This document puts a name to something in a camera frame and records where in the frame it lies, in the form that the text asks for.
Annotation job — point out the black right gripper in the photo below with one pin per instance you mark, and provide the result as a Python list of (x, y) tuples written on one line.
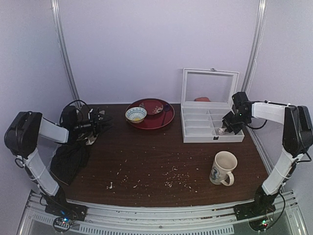
[(228, 122)]

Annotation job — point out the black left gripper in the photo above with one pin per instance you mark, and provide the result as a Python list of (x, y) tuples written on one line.
[(95, 123)]

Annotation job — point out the pink and cream underwear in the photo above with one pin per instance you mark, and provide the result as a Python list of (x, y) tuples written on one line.
[(223, 131)]

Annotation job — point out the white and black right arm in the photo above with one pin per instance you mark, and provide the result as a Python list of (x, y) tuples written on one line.
[(296, 140)]

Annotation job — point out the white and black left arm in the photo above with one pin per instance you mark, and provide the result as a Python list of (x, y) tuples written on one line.
[(74, 137)]

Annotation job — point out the beige crumpled cloth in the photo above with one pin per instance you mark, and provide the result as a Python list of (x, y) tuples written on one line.
[(90, 140)]

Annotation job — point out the white compartment box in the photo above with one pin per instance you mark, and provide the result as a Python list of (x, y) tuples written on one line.
[(200, 121)]

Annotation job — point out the yellow and blue patterned bowl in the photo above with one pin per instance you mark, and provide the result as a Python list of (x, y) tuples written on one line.
[(136, 114)]

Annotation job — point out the beige mug with blue design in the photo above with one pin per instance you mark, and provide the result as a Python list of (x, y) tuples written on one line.
[(221, 172)]

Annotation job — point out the red object behind box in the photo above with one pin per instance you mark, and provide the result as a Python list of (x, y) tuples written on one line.
[(202, 99)]

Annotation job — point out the black striped garment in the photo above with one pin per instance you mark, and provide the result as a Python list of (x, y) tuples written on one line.
[(68, 160)]

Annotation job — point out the red round lacquer tray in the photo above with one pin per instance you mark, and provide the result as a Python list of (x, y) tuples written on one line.
[(152, 122)]

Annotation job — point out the small red floral dish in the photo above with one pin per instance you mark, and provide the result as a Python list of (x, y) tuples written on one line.
[(152, 107)]

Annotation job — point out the purple spoon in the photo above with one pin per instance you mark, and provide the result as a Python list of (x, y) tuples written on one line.
[(166, 108)]

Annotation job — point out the aluminium front rail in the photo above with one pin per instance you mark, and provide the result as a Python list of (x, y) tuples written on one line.
[(218, 219)]

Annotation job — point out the right aluminium frame post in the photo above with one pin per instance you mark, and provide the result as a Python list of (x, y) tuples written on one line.
[(255, 47)]

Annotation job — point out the aluminium frame post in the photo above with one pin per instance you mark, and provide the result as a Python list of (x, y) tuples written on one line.
[(63, 48), (255, 47)]

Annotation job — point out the left aluminium frame post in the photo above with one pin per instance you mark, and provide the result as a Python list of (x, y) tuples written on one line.
[(63, 48)]

